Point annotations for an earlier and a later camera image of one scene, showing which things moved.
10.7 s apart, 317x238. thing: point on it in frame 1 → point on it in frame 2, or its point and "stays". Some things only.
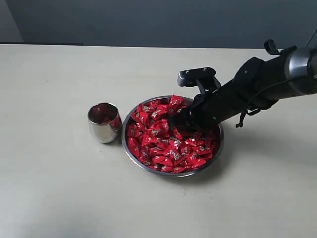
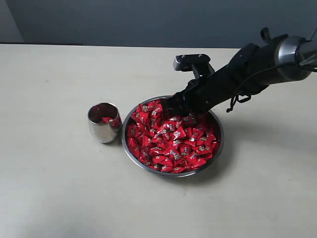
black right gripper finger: (183, 121) → (170, 105)
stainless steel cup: (104, 121) stays
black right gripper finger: (190, 126) → (193, 115)
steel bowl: (154, 146) stays
